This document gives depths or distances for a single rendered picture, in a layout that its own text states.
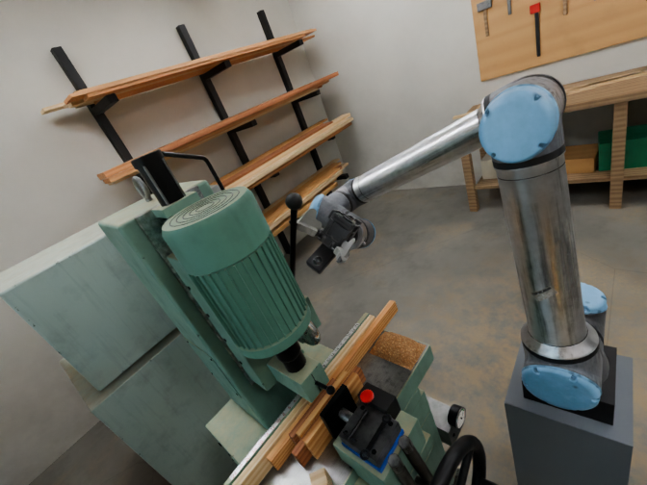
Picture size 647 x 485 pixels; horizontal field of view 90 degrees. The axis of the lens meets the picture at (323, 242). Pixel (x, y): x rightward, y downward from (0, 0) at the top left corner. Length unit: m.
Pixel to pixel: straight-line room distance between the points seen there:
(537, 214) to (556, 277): 0.15
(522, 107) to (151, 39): 3.10
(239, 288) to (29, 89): 2.60
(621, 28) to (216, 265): 3.34
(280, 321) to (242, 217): 0.22
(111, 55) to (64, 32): 0.28
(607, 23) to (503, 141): 2.89
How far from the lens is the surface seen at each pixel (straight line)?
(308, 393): 0.82
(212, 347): 0.90
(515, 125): 0.65
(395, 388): 0.92
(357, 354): 0.98
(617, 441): 1.27
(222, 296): 0.61
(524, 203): 0.71
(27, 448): 3.28
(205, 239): 0.55
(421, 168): 0.91
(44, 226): 2.91
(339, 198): 1.02
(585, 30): 3.53
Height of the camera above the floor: 1.63
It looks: 26 degrees down
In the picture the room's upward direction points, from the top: 23 degrees counter-clockwise
